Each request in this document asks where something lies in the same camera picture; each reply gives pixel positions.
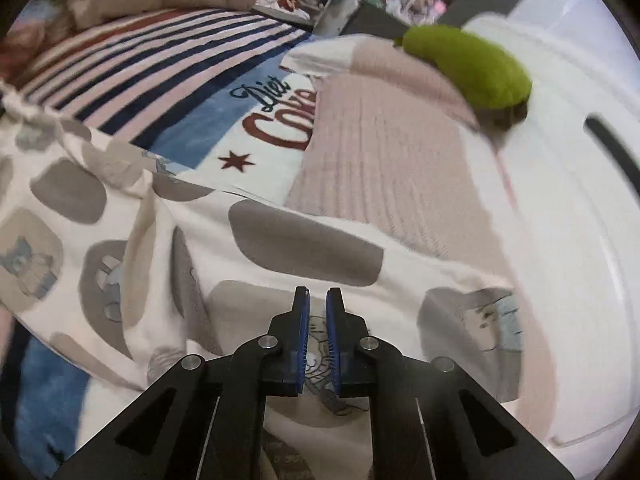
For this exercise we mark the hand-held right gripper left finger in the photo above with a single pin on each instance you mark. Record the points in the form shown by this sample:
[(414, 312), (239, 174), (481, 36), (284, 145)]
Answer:
[(301, 340)]

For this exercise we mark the green plush toy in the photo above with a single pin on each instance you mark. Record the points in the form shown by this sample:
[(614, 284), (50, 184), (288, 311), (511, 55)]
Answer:
[(470, 65)]

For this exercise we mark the white grey-patched pants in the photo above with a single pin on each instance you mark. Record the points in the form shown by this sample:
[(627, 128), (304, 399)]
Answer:
[(280, 245)]

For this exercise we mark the striped printed blanket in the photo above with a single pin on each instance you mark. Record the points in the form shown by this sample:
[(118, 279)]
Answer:
[(150, 75)]

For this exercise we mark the pink knitted garment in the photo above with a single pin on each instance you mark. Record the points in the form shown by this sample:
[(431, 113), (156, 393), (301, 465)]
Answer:
[(380, 160)]

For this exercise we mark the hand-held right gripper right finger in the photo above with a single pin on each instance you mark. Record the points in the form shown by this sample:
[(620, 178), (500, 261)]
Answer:
[(332, 345)]

